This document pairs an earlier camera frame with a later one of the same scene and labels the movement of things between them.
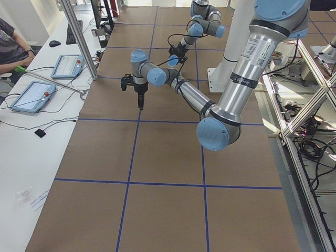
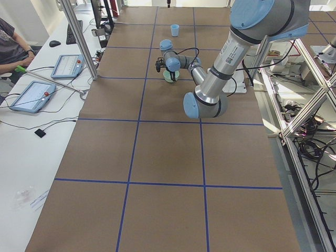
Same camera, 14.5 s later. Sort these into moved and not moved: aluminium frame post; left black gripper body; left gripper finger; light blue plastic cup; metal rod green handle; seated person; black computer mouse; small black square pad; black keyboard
Moved: left black gripper body; left gripper finger; light blue plastic cup
Not moved: seated person; metal rod green handle; black computer mouse; black keyboard; aluminium frame post; small black square pad
